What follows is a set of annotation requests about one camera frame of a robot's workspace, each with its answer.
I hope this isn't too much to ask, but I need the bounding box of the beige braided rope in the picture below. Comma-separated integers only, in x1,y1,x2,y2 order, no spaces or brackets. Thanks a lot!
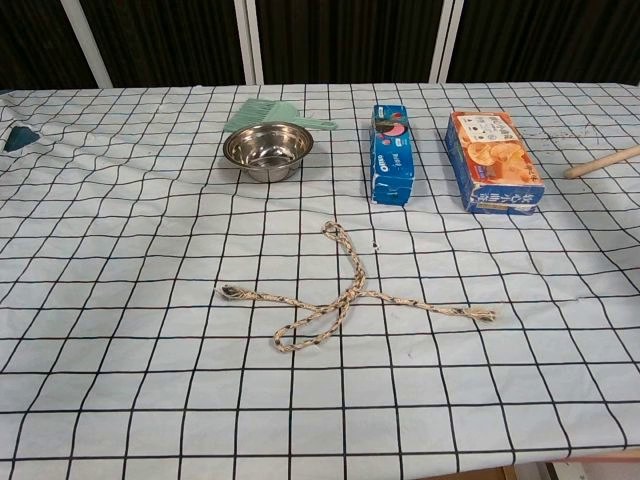
213,221,503,354

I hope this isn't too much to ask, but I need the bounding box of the stainless steel bowl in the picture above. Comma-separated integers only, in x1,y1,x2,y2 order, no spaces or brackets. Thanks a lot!
222,121,315,183

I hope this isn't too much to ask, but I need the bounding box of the blue Oreo cookie box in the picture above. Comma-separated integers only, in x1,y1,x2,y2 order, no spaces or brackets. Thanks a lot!
369,103,417,207

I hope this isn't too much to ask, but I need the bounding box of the orange and blue cracker box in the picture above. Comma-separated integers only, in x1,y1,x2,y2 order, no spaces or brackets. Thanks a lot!
444,109,546,216

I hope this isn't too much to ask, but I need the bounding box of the white black-grid tablecloth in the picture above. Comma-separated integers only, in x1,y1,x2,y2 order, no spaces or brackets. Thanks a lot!
0,81,640,480

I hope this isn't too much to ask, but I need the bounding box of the wooden stick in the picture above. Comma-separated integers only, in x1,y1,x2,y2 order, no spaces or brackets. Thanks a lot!
563,144,640,180

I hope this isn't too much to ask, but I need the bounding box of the white frame post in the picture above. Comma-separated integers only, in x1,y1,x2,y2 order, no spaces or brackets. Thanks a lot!
58,0,112,89
233,0,265,85
428,0,465,84

